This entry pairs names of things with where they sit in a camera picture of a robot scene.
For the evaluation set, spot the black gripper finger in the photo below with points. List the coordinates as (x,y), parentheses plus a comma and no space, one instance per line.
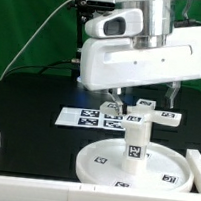
(118,102)
(172,90)

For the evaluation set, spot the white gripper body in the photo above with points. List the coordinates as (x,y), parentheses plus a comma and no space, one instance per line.
(113,63)

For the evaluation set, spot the white round table top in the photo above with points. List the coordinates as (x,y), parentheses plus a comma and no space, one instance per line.
(164,169)

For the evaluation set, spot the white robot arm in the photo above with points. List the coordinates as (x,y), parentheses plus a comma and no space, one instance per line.
(138,42)

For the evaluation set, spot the white marker tag board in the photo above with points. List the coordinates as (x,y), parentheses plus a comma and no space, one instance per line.
(84,118)

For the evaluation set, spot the white right fence block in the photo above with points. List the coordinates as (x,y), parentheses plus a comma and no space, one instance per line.
(194,160)

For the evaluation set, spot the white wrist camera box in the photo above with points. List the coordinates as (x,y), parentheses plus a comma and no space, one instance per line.
(116,23)

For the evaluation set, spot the white front fence rail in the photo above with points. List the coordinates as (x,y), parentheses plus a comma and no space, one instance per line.
(26,189)

